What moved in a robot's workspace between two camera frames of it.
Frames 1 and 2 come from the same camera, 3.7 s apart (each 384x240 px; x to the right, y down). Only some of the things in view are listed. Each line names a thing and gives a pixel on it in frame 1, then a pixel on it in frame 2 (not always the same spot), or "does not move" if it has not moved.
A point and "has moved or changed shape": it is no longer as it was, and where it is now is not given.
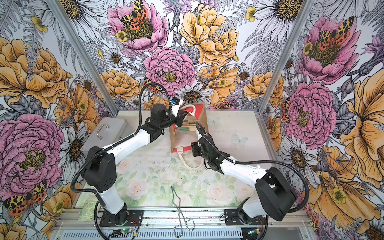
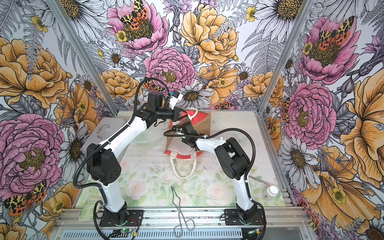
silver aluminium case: [110, 129] does not move
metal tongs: [190, 224] does not move
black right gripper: [194, 149] → [186, 141]
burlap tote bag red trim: [181, 137] has moved or changed shape
